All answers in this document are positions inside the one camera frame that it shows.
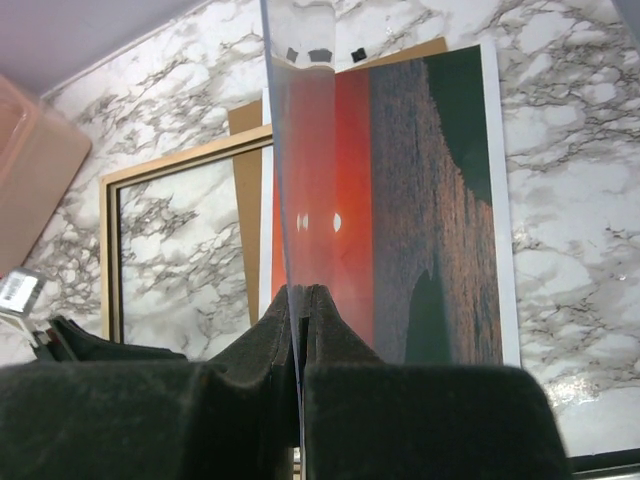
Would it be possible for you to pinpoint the clear acrylic glass sheet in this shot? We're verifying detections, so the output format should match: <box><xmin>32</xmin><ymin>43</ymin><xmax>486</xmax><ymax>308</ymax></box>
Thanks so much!
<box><xmin>258</xmin><ymin>0</ymin><xmax>337</xmax><ymax>451</ymax></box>

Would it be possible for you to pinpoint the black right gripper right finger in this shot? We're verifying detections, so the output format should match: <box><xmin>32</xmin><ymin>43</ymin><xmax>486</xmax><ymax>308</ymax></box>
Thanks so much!
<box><xmin>303</xmin><ymin>285</ymin><xmax>571</xmax><ymax>479</ymax></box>

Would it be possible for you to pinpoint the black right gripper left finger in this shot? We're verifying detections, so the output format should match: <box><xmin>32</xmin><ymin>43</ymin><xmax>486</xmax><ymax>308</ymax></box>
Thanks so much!
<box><xmin>1</xmin><ymin>291</ymin><xmax>297</xmax><ymax>479</ymax></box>

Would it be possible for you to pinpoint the brown cardboard backing board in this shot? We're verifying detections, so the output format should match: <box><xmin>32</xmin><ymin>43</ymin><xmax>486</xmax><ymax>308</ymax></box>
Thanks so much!
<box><xmin>228</xmin><ymin>37</ymin><xmax>448</xmax><ymax>325</ymax></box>

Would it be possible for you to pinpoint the pink plastic storage box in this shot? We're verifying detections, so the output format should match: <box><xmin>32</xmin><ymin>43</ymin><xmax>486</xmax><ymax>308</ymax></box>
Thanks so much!
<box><xmin>1</xmin><ymin>77</ymin><xmax>92</xmax><ymax>276</ymax></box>

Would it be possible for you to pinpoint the small black square piece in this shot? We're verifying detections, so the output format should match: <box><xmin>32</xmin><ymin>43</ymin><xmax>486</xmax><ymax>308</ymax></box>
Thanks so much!
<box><xmin>351</xmin><ymin>47</ymin><xmax>367</xmax><ymax>63</ymax></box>

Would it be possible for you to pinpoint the red sunset photo print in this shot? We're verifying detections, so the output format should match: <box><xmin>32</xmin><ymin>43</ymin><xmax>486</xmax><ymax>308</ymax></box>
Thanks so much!
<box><xmin>259</xmin><ymin>42</ymin><xmax>520</xmax><ymax>366</ymax></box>

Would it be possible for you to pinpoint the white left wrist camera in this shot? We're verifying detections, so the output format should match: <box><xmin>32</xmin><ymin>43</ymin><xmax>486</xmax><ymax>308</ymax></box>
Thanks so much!
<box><xmin>1</xmin><ymin>267</ymin><xmax>47</xmax><ymax>348</ymax></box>

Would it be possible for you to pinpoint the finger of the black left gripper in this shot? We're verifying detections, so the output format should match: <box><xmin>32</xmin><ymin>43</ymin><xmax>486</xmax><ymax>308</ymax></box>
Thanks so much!
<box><xmin>49</xmin><ymin>316</ymin><xmax>187</xmax><ymax>362</ymax></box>

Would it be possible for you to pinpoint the wooden picture frame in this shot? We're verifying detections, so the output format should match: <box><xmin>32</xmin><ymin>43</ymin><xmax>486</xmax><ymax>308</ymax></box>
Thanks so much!
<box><xmin>99</xmin><ymin>124</ymin><xmax>274</xmax><ymax>344</ymax></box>

